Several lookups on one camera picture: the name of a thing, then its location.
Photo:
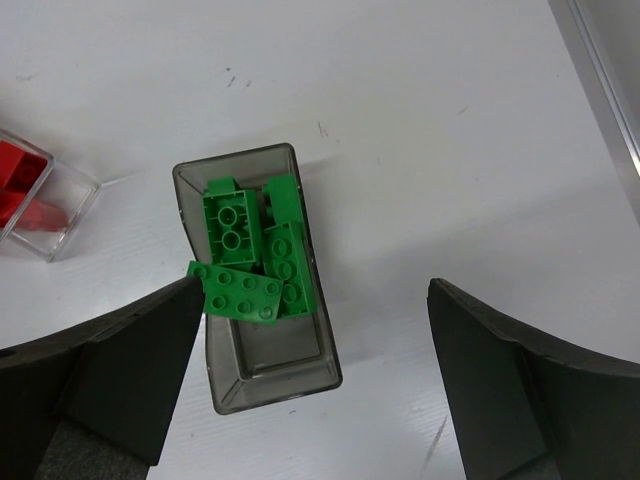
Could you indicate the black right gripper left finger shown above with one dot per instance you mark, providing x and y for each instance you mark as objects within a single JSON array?
[{"x": 95, "y": 401}]

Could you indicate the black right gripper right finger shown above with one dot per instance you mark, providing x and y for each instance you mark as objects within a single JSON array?
[{"x": 526, "y": 404}]

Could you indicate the green 2x4 lego plate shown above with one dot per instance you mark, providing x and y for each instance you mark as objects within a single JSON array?
[{"x": 238, "y": 295}]

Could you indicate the dark green printed lego brick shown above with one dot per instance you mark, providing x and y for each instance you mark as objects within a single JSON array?
[{"x": 233, "y": 224}]

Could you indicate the dark green 2x4 lego brick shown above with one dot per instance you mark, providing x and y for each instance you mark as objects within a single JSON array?
[{"x": 285, "y": 259}]

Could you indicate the red 2x2 lego brick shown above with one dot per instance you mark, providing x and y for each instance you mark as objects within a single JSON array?
[{"x": 19, "y": 169}]

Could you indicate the small green lego piece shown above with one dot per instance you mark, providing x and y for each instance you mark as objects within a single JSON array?
[{"x": 282, "y": 198}]

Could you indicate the red 2x4 lego brick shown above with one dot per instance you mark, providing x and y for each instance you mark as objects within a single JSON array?
[{"x": 9, "y": 203}]

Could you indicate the grey translucent plastic container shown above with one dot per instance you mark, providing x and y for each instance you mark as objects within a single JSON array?
[{"x": 269, "y": 338}]

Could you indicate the clear plastic container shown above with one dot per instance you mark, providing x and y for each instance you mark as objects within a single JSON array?
[{"x": 52, "y": 209}]

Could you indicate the aluminium side rail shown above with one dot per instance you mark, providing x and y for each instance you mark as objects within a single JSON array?
[{"x": 602, "y": 38}]

